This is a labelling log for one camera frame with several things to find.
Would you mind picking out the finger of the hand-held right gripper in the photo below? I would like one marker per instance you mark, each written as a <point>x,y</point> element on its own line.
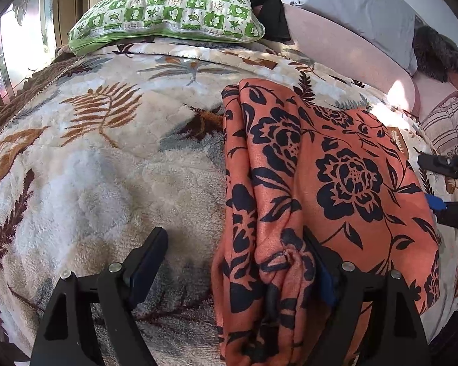
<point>442,164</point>
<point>456,213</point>

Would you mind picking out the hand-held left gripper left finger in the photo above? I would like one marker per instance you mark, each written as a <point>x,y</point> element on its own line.
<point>145,274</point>

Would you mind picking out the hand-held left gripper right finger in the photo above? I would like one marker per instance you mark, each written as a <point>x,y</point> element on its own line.
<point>330,291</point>

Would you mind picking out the orange floral garment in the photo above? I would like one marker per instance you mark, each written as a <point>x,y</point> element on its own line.
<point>328,167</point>

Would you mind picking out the striped pillow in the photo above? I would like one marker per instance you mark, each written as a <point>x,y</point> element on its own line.
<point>448,125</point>

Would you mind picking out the cream leaf-print blanket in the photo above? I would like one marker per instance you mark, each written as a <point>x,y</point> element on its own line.
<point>118,179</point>

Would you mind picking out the dark furry cushion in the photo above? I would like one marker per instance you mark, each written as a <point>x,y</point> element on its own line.
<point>439,53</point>

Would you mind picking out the pink bolster cushion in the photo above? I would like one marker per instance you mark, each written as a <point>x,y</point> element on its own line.
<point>347,53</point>

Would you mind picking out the grey pillow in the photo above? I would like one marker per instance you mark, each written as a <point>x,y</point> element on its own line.
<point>358,3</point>

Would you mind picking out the brown frilled bedspread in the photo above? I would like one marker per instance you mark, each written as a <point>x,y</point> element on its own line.
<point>30,87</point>

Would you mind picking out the black garment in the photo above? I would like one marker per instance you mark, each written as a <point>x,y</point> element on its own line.
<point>269,3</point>

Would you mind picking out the patterned glass window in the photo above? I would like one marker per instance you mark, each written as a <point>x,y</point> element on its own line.
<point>19,45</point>

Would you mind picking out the green checked pillow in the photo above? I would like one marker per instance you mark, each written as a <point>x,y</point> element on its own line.
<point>168,11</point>

